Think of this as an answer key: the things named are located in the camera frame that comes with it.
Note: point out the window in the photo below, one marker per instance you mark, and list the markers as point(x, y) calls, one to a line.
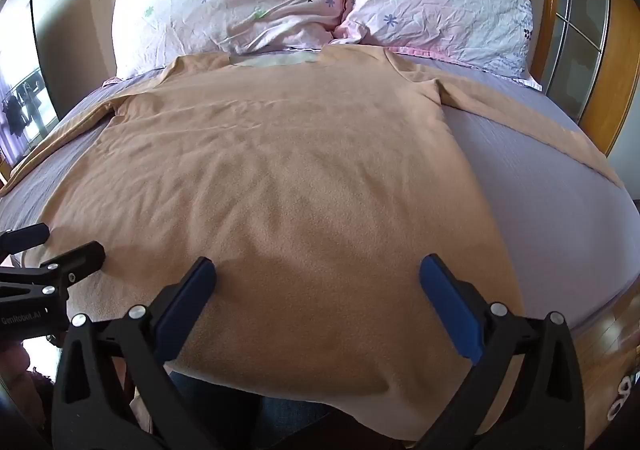
point(20, 90)

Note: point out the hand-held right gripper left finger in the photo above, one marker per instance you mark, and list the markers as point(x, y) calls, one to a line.
point(187, 310)

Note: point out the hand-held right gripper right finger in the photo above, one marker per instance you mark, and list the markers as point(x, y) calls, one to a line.
point(450, 310)

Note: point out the tan long-sleeved shirt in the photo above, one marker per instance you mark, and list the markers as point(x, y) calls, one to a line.
point(280, 180)

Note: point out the white patterned slipper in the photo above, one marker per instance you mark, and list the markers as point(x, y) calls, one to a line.
point(621, 400)

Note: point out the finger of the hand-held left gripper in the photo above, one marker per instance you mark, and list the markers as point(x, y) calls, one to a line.
point(25, 237)
point(80, 260)

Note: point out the person's left hand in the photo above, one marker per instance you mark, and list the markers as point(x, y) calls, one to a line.
point(14, 375)

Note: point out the purple bed sheet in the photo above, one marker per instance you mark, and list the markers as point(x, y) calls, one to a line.
point(550, 210)

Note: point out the hanging dark clothes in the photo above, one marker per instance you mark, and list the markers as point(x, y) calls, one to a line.
point(15, 115)

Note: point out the pink floral pillow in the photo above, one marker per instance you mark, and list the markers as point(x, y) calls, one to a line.
point(440, 0)

